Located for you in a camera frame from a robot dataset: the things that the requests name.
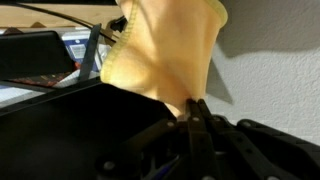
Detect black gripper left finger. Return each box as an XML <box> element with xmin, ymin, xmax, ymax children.
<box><xmin>95</xmin><ymin>98</ymin><xmax>215</xmax><ymax>180</ymax></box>

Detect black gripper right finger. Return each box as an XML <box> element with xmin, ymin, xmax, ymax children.
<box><xmin>197</xmin><ymin>98</ymin><xmax>320</xmax><ymax>180</ymax></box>

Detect yellow towel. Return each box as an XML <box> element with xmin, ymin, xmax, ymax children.
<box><xmin>99</xmin><ymin>0</ymin><xmax>230</xmax><ymax>118</ymax></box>

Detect small black monitor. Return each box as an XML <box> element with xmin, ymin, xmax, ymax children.
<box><xmin>0</xmin><ymin>82</ymin><xmax>178</xmax><ymax>180</ymax></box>

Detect silver monitor stand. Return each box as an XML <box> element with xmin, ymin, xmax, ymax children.
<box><xmin>77</xmin><ymin>22</ymin><xmax>103</xmax><ymax>83</ymax></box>

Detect black cables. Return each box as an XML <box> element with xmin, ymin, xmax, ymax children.
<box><xmin>0</xmin><ymin>27</ymin><xmax>115</xmax><ymax>108</ymax></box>

